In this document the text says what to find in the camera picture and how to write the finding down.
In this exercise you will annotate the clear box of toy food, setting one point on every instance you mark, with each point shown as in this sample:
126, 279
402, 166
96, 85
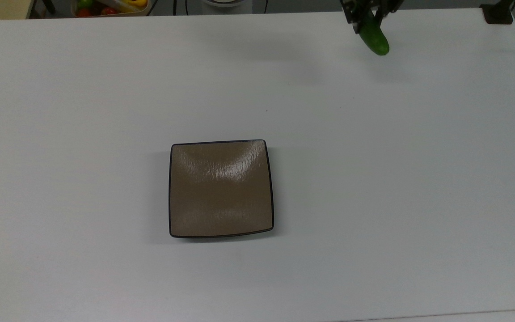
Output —
110, 8

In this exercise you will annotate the square brown ceramic plate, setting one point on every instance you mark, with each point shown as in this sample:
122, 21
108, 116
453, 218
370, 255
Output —
221, 188

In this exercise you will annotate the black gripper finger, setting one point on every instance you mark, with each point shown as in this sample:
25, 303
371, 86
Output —
351, 15
387, 9

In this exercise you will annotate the green cucumber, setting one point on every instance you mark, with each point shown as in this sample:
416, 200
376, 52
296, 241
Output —
375, 36

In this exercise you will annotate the beige wooden board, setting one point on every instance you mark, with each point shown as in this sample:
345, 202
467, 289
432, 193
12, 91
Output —
0, 9

